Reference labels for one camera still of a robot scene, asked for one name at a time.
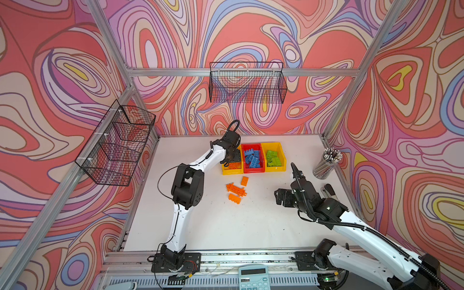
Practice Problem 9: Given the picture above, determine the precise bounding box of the orange lego brick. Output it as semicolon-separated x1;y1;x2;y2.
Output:
224;162;242;170
228;193;241;204

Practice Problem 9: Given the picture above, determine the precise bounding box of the orange lego brick studs up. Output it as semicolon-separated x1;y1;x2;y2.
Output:
240;176;249;187

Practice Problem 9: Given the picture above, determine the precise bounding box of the green lego brick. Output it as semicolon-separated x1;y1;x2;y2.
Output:
266;150;282;167

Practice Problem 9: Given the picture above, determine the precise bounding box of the orange lego chassis plate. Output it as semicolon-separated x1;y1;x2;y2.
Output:
226;182;247;197

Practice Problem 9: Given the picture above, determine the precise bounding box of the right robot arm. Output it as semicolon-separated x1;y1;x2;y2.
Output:
274;163;449;290

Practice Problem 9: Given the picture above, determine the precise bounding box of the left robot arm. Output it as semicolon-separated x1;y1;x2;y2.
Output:
153;120;240;271

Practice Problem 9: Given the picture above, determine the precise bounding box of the left yellow plastic bin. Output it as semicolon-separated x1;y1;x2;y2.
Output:
222;145;244;175

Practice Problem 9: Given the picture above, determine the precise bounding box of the yellow plastic bin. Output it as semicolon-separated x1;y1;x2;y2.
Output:
222;145;244;175
261;142;286;172

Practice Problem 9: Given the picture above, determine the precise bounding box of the red plastic bin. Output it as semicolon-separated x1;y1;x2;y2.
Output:
242;143;265;174

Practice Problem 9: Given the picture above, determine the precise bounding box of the right yellow plastic bin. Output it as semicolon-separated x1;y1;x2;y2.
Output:
261;142;286;172

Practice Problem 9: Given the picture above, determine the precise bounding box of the light blue calculator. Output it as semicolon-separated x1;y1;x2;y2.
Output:
238;264;271;290

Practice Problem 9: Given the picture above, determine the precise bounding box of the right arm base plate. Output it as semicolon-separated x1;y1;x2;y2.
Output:
291;251;343;272

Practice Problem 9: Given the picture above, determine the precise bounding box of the wire basket on back wall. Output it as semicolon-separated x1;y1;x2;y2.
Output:
209;60;288;104

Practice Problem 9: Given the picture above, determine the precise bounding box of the wire basket on wall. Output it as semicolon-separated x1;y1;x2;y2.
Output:
209;60;288;104
74;100;156;187

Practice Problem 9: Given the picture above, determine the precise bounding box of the wire basket on left wall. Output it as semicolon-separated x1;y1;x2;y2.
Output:
74;100;156;187

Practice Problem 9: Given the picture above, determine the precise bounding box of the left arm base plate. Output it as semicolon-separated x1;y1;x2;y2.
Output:
151;252;201;274

